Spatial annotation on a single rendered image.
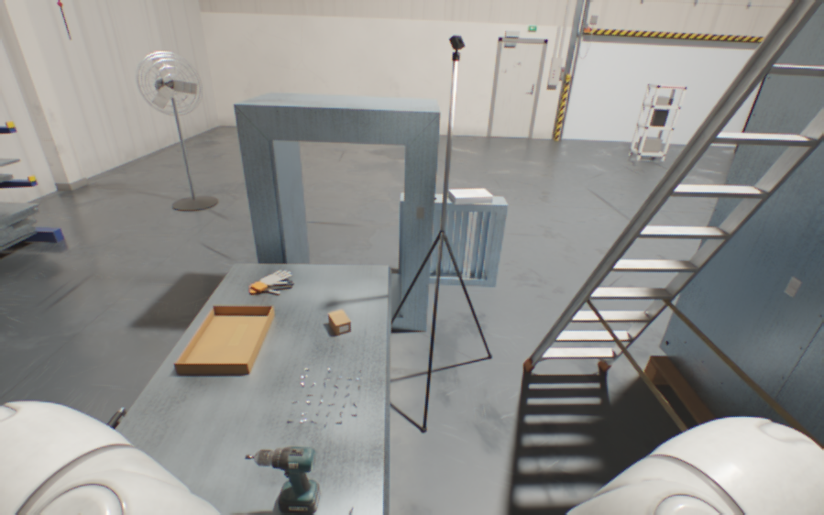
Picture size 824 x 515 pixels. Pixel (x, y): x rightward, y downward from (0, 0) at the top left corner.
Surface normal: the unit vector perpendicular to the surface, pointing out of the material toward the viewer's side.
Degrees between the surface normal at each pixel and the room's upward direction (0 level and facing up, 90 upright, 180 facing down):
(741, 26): 90
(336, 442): 0
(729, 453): 13
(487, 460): 0
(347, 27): 90
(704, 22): 90
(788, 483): 25
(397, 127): 90
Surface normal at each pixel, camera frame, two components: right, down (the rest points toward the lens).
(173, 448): 0.04, -0.89
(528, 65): -0.02, 0.46
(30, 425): 0.11, -0.97
